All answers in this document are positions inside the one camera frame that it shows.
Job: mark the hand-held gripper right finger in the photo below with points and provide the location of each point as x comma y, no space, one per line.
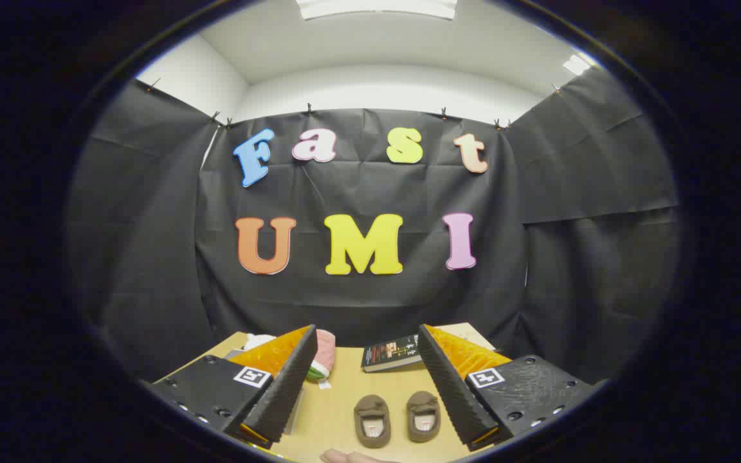
451,392

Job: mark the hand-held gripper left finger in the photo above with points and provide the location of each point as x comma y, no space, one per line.
287,392

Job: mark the brown felt shoe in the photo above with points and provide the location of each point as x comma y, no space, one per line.
370,405
423,402

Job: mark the watermelon slice plush toy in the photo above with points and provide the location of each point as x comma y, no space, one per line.
324,350

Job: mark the white plush toy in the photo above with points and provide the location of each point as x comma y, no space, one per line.
258,341

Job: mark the black book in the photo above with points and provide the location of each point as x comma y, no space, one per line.
390,354

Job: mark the black backdrop cloth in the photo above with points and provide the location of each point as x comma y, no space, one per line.
357,193

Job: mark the ceiling light panel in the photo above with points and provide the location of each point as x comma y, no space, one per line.
576,64
377,8

